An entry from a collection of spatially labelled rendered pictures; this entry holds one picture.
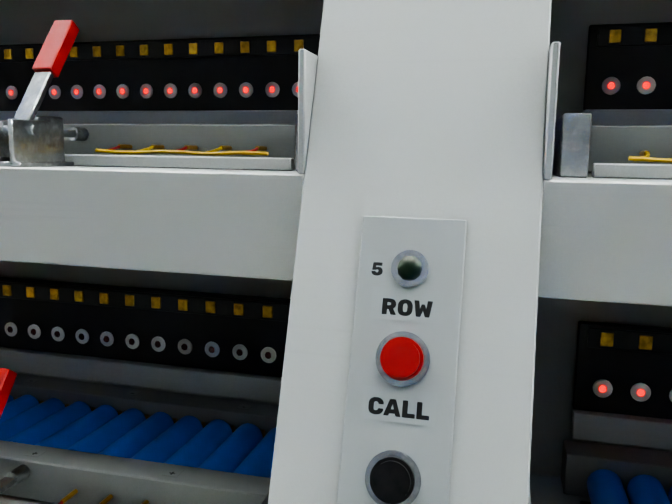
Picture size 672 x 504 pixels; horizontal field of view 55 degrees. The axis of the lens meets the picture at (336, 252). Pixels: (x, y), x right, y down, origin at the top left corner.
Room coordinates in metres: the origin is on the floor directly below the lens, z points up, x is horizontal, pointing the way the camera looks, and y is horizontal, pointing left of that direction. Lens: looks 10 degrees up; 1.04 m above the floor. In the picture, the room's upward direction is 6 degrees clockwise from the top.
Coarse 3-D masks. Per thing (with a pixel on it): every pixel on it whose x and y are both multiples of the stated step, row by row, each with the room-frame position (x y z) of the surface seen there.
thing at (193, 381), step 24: (0, 360) 0.49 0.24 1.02; (24, 360) 0.49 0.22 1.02; (48, 360) 0.48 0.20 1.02; (72, 360) 0.47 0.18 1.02; (96, 360) 0.47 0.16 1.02; (120, 360) 0.47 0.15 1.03; (120, 384) 0.47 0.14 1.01; (144, 384) 0.46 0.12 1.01; (168, 384) 0.46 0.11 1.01; (192, 384) 0.45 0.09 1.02; (216, 384) 0.45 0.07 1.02; (240, 384) 0.44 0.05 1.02; (264, 384) 0.44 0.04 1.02
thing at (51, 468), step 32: (0, 448) 0.37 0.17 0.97; (32, 448) 0.37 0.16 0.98; (32, 480) 0.36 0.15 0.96; (64, 480) 0.36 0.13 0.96; (96, 480) 0.35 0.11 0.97; (128, 480) 0.35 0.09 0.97; (160, 480) 0.34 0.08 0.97; (192, 480) 0.34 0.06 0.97; (224, 480) 0.34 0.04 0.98; (256, 480) 0.34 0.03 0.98
